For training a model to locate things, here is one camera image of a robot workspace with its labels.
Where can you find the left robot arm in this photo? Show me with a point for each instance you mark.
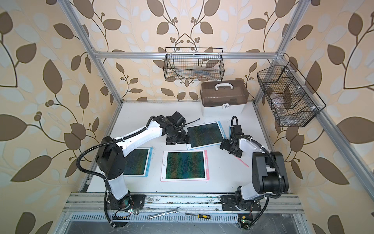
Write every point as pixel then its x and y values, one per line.
pixel 112 152

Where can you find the black wire basket back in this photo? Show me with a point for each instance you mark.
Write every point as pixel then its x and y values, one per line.
pixel 204 64

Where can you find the black wire basket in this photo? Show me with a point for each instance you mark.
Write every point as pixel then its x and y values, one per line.
pixel 291 101
pixel 204 64

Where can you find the pink stylus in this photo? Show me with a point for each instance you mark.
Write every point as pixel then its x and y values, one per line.
pixel 240 160

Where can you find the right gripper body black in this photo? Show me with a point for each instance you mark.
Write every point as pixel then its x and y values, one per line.
pixel 228 146

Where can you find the brown lid storage box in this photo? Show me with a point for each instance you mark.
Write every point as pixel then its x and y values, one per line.
pixel 224 98

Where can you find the silver wrench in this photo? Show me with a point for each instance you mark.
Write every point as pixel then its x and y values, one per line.
pixel 173 211

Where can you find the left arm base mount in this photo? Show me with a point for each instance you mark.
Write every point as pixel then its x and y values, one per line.
pixel 132 201

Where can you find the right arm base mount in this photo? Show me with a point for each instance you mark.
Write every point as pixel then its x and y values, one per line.
pixel 230 203

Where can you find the yellow black screwdriver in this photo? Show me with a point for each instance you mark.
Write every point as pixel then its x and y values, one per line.
pixel 203 216

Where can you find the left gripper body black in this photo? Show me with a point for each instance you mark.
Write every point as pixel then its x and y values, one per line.
pixel 178 137

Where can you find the pink writing tablet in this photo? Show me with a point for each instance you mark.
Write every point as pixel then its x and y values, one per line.
pixel 185 166

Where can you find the black wire basket right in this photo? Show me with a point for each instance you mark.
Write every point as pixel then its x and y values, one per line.
pixel 291 101

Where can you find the aluminium frame rail front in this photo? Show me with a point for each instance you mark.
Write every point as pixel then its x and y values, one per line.
pixel 188 202

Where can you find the blue writing tablet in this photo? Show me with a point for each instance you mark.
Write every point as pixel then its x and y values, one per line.
pixel 137 162
pixel 205 135

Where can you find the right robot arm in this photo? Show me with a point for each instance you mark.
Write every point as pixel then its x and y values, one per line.
pixel 268 174

